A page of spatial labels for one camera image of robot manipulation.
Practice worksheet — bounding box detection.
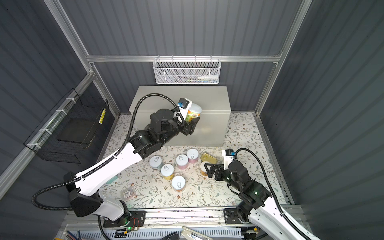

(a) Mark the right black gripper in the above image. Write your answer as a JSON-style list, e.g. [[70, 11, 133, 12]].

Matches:
[[204, 161, 241, 192]]

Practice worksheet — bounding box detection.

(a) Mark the green orange label can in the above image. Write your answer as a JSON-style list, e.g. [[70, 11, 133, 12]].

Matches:
[[185, 103, 202, 123]]

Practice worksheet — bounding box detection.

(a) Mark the orange peach label can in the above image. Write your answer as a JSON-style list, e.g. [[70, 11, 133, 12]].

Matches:
[[172, 176, 186, 192]]

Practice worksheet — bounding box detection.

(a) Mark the yellow label can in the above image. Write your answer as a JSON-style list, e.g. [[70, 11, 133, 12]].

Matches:
[[161, 164, 175, 181]]

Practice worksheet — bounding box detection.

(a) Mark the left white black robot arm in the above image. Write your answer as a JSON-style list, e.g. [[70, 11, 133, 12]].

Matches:
[[68, 104, 202, 221]]

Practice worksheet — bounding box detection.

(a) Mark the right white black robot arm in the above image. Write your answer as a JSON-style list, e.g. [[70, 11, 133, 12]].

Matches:
[[204, 161, 319, 240]]

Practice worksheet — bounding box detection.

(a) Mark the orange can plain lid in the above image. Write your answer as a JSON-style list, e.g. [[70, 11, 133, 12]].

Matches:
[[200, 161, 211, 176]]

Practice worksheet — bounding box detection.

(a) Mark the gold flat sardine tin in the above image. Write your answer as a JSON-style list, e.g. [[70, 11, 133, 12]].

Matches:
[[201, 153, 218, 164]]

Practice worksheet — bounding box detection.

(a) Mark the grey metal cabinet box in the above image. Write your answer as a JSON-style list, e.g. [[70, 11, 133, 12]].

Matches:
[[129, 86, 231, 147]]

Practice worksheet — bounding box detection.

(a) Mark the pink label can back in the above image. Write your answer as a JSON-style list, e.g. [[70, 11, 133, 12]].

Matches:
[[187, 149, 199, 164]]

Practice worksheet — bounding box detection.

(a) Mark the pink label can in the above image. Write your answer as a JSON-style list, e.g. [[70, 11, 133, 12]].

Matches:
[[187, 149, 199, 164], [176, 154, 189, 170]]

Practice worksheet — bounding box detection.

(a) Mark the pink label can front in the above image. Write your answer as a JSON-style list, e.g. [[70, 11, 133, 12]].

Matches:
[[176, 154, 189, 170]]

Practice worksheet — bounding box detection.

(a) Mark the blue grey label can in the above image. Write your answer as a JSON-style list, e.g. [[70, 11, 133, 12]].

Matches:
[[149, 156, 164, 171]]

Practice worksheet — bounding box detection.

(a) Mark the yellow tag on basket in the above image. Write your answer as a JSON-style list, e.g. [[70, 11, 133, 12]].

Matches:
[[99, 108, 106, 125]]

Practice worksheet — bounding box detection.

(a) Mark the small clear plastic box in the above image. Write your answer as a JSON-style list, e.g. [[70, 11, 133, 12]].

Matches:
[[121, 186, 137, 201]]

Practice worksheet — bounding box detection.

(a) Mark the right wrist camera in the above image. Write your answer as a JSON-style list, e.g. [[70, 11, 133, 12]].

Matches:
[[222, 149, 236, 170]]

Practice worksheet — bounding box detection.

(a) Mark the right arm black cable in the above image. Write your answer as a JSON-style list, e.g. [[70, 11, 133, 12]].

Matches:
[[233, 147, 313, 240]]

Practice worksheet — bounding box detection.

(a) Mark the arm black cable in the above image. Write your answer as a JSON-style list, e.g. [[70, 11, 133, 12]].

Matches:
[[31, 92, 181, 211], [233, 147, 313, 240]]

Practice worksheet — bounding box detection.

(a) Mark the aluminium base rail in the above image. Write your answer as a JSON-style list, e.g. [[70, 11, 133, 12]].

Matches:
[[64, 206, 304, 230]]

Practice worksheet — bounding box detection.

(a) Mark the white wire mesh basket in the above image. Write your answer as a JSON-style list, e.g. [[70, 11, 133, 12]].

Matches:
[[153, 59, 222, 85]]

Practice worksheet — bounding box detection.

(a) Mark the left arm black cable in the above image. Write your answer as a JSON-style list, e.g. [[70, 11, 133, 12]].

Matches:
[[31, 92, 181, 211]]

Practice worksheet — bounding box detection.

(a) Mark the black wire wall basket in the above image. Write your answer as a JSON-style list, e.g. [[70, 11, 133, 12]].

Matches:
[[24, 91, 115, 164]]

